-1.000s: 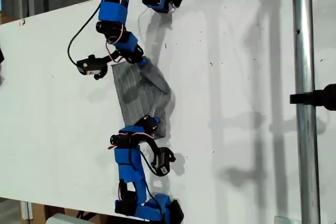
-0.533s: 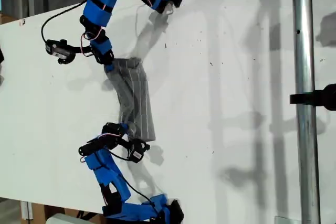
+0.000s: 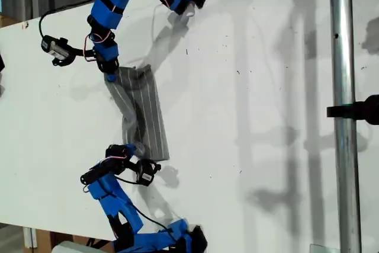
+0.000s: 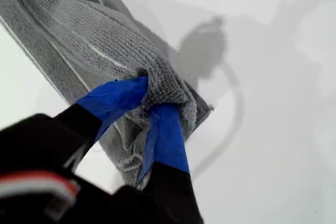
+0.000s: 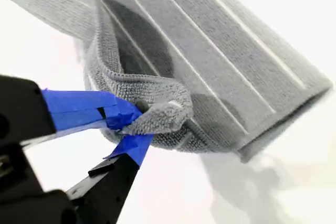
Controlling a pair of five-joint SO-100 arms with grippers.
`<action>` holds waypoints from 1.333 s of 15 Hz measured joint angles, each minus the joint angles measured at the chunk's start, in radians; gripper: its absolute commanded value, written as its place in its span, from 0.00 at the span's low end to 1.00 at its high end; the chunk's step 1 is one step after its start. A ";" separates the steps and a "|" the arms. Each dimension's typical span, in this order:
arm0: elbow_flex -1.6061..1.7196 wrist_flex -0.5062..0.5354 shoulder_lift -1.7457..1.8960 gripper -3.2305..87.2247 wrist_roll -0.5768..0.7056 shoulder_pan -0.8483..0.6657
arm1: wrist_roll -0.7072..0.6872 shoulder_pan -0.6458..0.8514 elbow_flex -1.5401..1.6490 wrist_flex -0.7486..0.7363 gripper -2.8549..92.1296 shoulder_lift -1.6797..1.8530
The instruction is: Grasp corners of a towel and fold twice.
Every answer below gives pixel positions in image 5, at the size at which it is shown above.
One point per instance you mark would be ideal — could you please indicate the grey striped towel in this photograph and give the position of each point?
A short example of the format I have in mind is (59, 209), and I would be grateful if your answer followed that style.
(210, 37)

